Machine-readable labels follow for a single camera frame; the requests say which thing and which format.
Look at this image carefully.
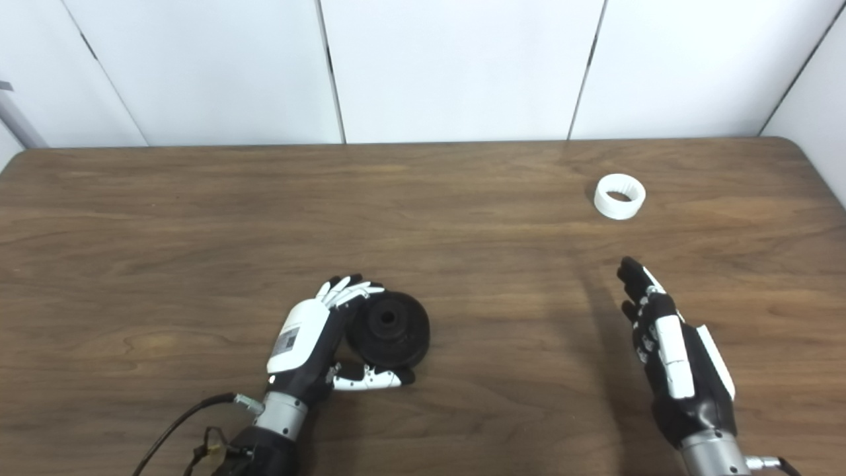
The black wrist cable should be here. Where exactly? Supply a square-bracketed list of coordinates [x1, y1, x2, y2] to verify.
[746, 454, 804, 476]
[132, 392, 266, 476]

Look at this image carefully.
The grey wall post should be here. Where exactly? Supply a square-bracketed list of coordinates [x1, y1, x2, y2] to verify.
[0, 79, 49, 149]

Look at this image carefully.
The round black stepped part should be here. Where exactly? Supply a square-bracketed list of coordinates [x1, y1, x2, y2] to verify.
[346, 292, 432, 370]

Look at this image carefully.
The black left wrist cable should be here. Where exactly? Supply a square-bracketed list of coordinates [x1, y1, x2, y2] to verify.
[132, 392, 266, 476]

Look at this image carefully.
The white and black right hand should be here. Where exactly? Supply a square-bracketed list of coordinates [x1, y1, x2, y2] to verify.
[617, 257, 737, 450]

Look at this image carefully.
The white toothed ring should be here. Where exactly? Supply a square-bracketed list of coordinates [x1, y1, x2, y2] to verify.
[594, 173, 646, 220]

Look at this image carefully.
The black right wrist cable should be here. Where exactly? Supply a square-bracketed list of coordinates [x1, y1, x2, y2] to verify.
[746, 454, 804, 476]

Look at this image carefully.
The white and black left hand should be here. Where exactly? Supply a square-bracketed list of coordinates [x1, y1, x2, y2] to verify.
[266, 274, 416, 406]

